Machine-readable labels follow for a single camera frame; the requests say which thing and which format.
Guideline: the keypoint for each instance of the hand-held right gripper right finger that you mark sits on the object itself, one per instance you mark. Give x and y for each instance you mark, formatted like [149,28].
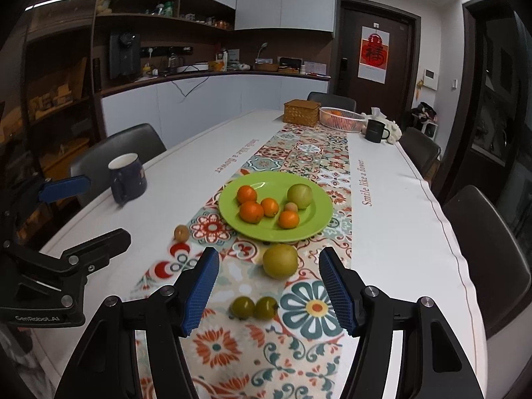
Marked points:
[338,291]

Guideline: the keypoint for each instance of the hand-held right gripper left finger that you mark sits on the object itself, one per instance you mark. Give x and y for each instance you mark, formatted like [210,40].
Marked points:
[203,291]

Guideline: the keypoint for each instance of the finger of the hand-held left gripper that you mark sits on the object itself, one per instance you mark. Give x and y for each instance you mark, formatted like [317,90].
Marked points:
[99,245]
[66,188]

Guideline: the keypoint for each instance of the yellow-green pear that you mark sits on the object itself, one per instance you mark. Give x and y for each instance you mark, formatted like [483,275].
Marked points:
[280,262]

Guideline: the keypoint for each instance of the green plate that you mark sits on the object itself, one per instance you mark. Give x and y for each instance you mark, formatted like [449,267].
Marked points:
[316,216]

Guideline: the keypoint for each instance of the small brown longan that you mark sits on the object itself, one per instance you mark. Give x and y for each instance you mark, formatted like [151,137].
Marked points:
[291,207]

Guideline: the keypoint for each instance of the green apple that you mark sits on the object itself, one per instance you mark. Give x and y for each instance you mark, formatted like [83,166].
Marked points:
[300,195]

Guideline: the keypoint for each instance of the small green tomato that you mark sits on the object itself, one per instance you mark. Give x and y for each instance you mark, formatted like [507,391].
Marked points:
[266,308]
[243,307]

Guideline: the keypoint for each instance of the brown kiwi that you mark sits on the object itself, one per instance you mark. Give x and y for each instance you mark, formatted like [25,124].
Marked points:
[181,232]

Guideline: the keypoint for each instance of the dark blue mug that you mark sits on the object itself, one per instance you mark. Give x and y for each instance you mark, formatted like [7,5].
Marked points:
[131,178]

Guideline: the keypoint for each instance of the floral patterned table runner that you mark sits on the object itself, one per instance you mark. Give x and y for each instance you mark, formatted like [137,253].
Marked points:
[232,353]

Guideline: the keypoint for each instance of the grey chair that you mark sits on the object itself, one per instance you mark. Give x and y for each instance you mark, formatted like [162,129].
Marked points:
[419,149]
[124,141]
[486,249]
[332,99]

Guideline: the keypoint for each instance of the black coffee machine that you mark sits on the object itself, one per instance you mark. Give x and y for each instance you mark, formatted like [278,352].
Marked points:
[124,56]

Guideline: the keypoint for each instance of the black mug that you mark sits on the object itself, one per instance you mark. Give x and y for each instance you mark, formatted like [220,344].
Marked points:
[375,131]

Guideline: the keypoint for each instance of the glass kettle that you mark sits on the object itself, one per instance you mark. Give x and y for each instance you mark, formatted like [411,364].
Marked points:
[174,62]

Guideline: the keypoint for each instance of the white crumpled cloth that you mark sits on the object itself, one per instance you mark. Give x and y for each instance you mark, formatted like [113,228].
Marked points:
[393,131]

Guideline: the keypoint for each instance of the wicker box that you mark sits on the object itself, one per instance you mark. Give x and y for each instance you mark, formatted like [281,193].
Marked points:
[302,112]

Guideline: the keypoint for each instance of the white stool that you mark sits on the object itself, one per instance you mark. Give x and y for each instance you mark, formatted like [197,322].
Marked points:
[430,126]

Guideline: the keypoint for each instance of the yellow packet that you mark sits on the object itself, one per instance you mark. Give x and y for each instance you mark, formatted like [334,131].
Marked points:
[216,66]

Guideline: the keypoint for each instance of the dark bag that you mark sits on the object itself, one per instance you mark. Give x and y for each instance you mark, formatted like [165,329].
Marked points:
[424,111]

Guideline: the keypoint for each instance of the white base cabinets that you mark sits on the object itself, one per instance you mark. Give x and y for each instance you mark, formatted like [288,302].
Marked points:
[249,95]

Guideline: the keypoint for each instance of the green bottle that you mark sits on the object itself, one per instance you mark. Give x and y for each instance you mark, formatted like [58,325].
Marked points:
[167,9]

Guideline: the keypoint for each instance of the white intercom panel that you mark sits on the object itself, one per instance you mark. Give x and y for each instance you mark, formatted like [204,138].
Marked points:
[429,79]

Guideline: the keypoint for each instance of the black tray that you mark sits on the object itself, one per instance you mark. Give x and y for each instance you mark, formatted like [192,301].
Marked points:
[289,64]

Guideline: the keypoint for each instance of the shallow wicker basket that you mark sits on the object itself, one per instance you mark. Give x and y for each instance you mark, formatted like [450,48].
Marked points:
[266,67]

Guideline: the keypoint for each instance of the small desk lamp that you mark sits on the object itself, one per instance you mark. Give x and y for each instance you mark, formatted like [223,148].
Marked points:
[261,52]

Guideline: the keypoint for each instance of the glass sliding door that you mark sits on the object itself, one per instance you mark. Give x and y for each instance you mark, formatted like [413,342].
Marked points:
[498,112]

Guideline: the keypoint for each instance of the red and white calendar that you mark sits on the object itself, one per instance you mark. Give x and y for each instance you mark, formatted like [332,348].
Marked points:
[373,52]

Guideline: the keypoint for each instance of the dark brown door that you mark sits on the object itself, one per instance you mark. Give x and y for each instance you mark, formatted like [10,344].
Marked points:
[349,37]

